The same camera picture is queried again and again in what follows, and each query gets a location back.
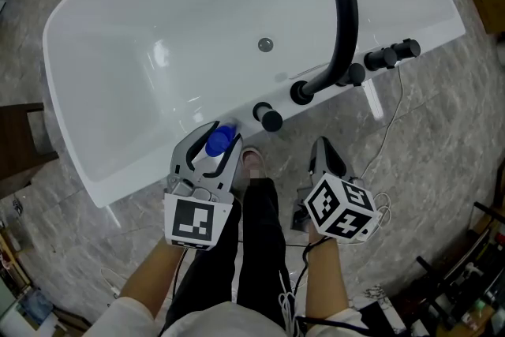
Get dark wooden stool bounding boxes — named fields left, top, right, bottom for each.
left=0, top=102, right=61, bottom=199

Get black curved faucet spout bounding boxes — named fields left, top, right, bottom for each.
left=290, top=0, right=360, bottom=106

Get white bathtub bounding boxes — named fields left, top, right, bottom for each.
left=41, top=0, right=469, bottom=209

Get person's right forearm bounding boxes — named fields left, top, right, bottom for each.
left=305, top=229, right=350, bottom=321

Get cardboard box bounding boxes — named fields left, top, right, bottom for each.
left=466, top=0, right=505, bottom=36

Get black cable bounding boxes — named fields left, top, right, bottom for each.
left=275, top=238, right=336, bottom=295

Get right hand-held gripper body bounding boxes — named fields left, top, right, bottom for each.
left=290, top=171, right=384, bottom=246

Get black metal rack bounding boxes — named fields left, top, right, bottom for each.
left=413, top=200, right=505, bottom=332

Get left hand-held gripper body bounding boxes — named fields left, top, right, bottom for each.
left=163, top=168, right=235, bottom=252

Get person's left forearm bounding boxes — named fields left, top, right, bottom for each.
left=118, top=236, right=191, bottom=315

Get person's white shirt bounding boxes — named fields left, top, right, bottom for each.
left=80, top=294, right=380, bottom=337

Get person's black trousers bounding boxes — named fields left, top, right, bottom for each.
left=162, top=176, right=291, bottom=331

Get white cable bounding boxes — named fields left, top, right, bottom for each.
left=359, top=65, right=405, bottom=181

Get clear bottle with blue cap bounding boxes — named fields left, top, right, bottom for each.
left=204, top=119, right=239, bottom=159

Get black faucet knob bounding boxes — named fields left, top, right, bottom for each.
left=252, top=101, right=284, bottom=133
left=363, top=47, right=398, bottom=72
left=390, top=38, right=422, bottom=61
left=336, top=62, right=367, bottom=88

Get person's pink shoe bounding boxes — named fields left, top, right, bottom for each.
left=241, top=147, right=265, bottom=182

